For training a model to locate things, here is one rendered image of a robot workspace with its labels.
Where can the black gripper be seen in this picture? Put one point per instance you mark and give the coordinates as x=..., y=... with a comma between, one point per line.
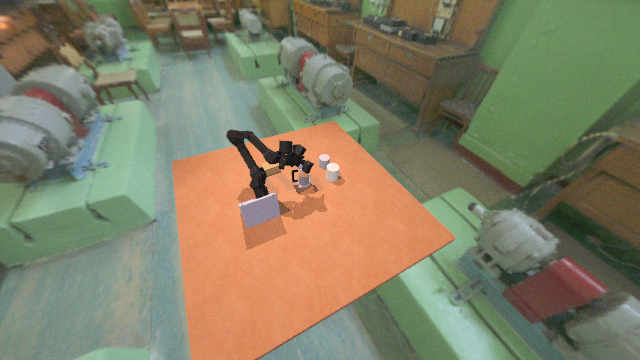
x=307, y=165

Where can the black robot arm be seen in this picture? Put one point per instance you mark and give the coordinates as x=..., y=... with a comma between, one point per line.
x=257, y=174

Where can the grey cylinder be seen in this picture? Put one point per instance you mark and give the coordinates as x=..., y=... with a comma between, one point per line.
x=323, y=161

